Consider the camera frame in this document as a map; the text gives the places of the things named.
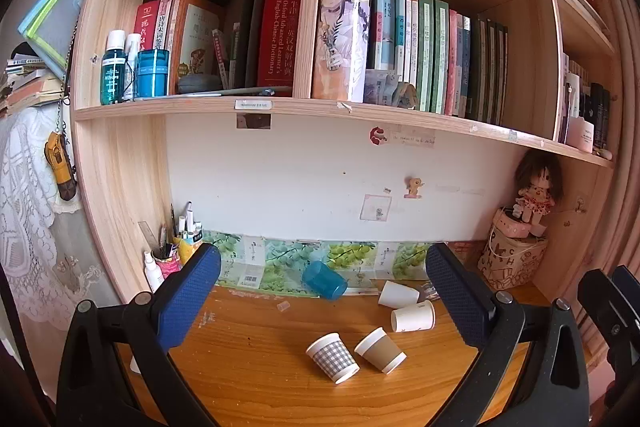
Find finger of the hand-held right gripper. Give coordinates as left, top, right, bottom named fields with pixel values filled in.
left=577, top=269, right=640, bottom=368
left=611, top=265, right=640, bottom=328

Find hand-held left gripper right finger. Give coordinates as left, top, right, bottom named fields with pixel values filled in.
left=424, top=243, right=592, bottom=427

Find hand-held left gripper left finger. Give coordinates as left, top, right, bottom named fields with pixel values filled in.
left=56, top=243, right=222, bottom=427

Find white paper cup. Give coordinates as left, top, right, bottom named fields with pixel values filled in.
left=390, top=300, right=436, bottom=334
left=377, top=280, right=421, bottom=309

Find brown paper cup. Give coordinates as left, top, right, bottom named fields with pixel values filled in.
left=354, top=327, right=407, bottom=375

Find blue plastic cup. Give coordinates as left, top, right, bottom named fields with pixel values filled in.
left=301, top=260, right=348, bottom=302

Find grey checked paper cup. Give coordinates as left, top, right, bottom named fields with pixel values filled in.
left=305, top=332, right=361, bottom=385

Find yellow pen holder with pens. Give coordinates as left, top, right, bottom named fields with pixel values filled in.
left=152, top=202, right=204, bottom=279

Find small white bottle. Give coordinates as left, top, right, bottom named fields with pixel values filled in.
left=144, top=251, right=165, bottom=293

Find beige printed storage bag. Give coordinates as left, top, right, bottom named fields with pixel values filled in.
left=477, top=227, right=549, bottom=292

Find small pink box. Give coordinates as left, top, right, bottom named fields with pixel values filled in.
left=492, top=206, right=533, bottom=239

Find brown haired cloth doll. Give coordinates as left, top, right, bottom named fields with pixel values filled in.
left=515, top=152, right=566, bottom=239

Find wooden bookshelf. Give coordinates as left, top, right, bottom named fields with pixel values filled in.
left=70, top=0, right=623, bottom=308

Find pink cosmetic jar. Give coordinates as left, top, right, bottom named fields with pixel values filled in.
left=565, top=117, right=596, bottom=154

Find white lace curtain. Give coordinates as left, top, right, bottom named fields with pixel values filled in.
left=0, top=107, right=118, bottom=325

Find row of dark books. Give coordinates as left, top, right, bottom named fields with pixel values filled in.
left=559, top=52, right=612, bottom=154

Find grey pouch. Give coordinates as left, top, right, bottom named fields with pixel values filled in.
left=178, top=74, right=217, bottom=94

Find folded paper packets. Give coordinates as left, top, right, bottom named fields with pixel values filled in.
left=364, top=69, right=421, bottom=110

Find blue glass jar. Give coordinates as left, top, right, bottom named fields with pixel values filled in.
left=136, top=49, right=171, bottom=98

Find teal liquid bottle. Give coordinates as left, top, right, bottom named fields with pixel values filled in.
left=100, top=30, right=127, bottom=106

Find white spray bottle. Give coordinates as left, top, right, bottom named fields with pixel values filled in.
left=122, top=33, right=142, bottom=102

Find row of green books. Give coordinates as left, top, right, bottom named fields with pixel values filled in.
left=366, top=0, right=509, bottom=126

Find orange hardcover book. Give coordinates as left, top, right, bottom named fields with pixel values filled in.
left=167, top=0, right=225, bottom=96

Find dark grey books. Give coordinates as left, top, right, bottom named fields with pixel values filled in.
left=227, top=0, right=266, bottom=88

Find stack of worn books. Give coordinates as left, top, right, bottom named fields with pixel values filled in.
left=0, top=42, right=71, bottom=118

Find thick red dictionary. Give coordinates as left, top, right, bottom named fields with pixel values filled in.
left=256, top=0, right=303, bottom=98

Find thin red book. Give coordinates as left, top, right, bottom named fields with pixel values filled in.
left=133, top=0, right=161, bottom=45

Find tall printed paper tube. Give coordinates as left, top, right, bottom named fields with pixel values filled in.
left=311, top=0, right=373, bottom=104

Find green framed mesh board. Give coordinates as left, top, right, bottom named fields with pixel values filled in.
left=19, top=0, right=103, bottom=80

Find square paper wall sticker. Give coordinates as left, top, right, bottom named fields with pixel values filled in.
left=361, top=194, right=391, bottom=222

